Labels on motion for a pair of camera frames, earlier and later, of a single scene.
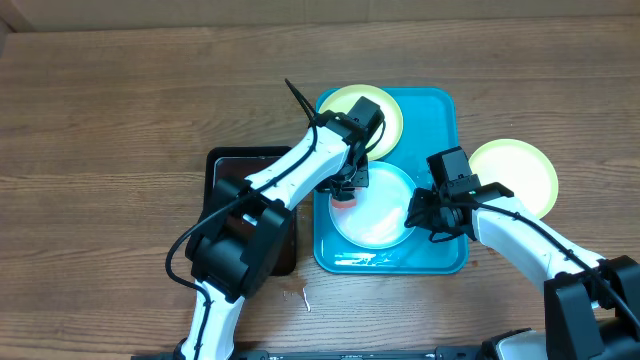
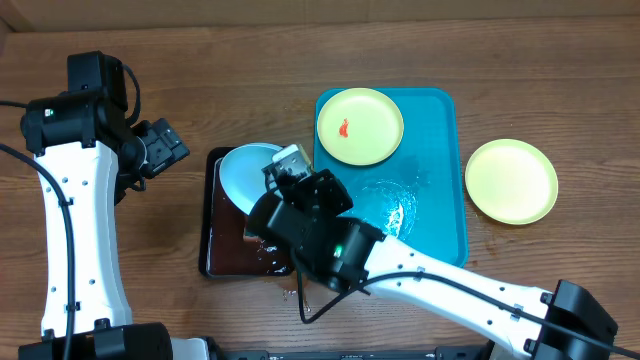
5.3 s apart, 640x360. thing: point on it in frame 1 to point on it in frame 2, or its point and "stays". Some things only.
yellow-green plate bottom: x=521 y=168 stays
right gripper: x=422 y=210 to x=273 y=220
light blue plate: x=379 y=216 to x=241 y=175
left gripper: x=360 y=179 to x=165 y=145
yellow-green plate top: x=387 y=137 stays
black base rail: x=461 y=353 stays
